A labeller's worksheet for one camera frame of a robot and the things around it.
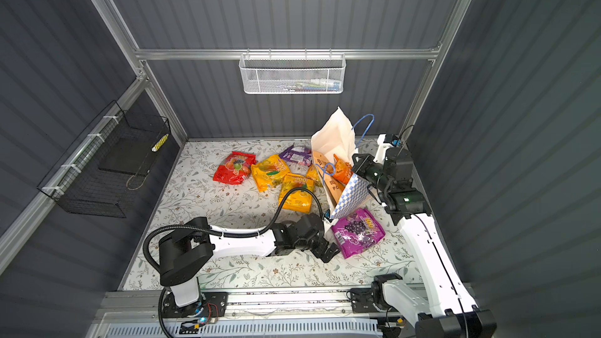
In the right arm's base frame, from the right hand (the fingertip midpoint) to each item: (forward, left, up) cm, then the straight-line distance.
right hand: (355, 156), depth 72 cm
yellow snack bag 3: (+14, +13, -28) cm, 34 cm away
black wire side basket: (-3, +78, -1) cm, 78 cm away
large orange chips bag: (0, +7, -14) cm, 16 cm away
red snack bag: (+15, +47, -25) cm, 56 cm away
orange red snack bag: (+8, +1, -19) cm, 20 cm away
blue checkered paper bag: (+20, +3, -19) cm, 28 cm away
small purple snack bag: (+25, +20, -27) cm, 42 cm away
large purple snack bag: (-14, -2, -26) cm, 29 cm away
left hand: (-17, +6, -26) cm, 31 cm away
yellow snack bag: (+14, +33, -27) cm, 45 cm away
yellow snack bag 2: (-1, +19, -25) cm, 32 cm away
